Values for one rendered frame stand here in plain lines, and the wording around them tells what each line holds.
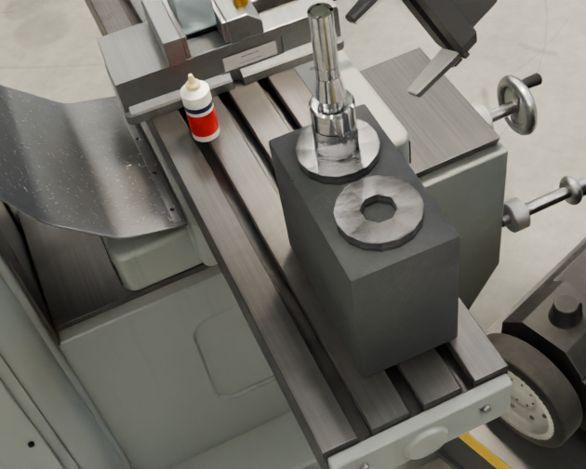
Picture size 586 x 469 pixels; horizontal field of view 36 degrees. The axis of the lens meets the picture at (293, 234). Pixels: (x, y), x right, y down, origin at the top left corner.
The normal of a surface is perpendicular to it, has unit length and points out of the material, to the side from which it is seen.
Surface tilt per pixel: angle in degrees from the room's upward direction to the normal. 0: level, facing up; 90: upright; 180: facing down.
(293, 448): 0
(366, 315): 90
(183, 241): 90
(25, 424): 88
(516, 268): 0
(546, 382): 24
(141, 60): 0
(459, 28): 63
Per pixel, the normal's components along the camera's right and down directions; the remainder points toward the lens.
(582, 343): 0.39, -0.08
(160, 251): 0.40, 0.68
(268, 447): -0.13, -0.62
